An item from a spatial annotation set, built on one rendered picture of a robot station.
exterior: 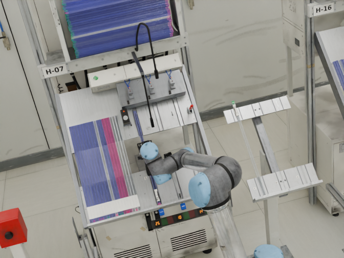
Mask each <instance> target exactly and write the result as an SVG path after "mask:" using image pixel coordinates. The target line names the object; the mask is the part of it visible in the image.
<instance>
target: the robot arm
mask: <svg viewBox="0 0 344 258"><path fill-rule="evenodd" d="M137 147H138V150H139V155H140V156H139V157H138V160H140V159H141V160H143V159H144V162H145V168H146V173H147V175H148V176H153V178H154V180H155V181H156V183H157V184H158V185H161V184H163V183H165V182H167V181H169V180H170V179H171V178H172V177H171V174H172V173H174V172H176V171H178V170H179V169H181V168H188V169H192V170H196V171H200V173H198V174H196V175H195V176H194V177H192V178H191V179H190V181H189V184H188V191H189V195H190V197H191V199H192V201H193V202H194V204H195V205H196V206H197V207H201V209H202V210H204V211H206V212H207V214H208V216H209V219H210V222H211V224H212V227H213V230H214V232H215V235H216V237H217V240H218V243H219V245H220V248H221V251H222V254H223V256H224V258H250V257H247V255H246V252H245V249H244V247H243V244H242V241H241V239H240V236H239V233H238V230H237V228H236V225H235V223H234V220H233V217H232V214H231V212H230V209H229V206H228V202H229V200H230V197H229V195H228V192H229V191H230V190H232V189H234V188H235V187H236V186H237V185H238V184H239V182H240V180H241V178H242V169H241V166H240V164H239V163H238V161H237V160H235V159H234V158H232V157H228V156H220V157H214V156H209V155H203V154H197V153H194V151H193V150H192V149H191V148H190V147H186V148H183V149H181V150H179V151H178V152H176V153H174V154H172V155H170V156H168V157H167V158H165V159H162V157H161V155H160V153H159V151H158V147H157V146H156V145H155V144H154V143H152V140H147V141H143V142H141V143H137ZM252 258H284V256H283V252H282V251H281V250H280V249H279V248H278V247H276V246H274V245H268V244H263V245H259V246H258V247H256V248H255V250H254V257H252Z"/></svg>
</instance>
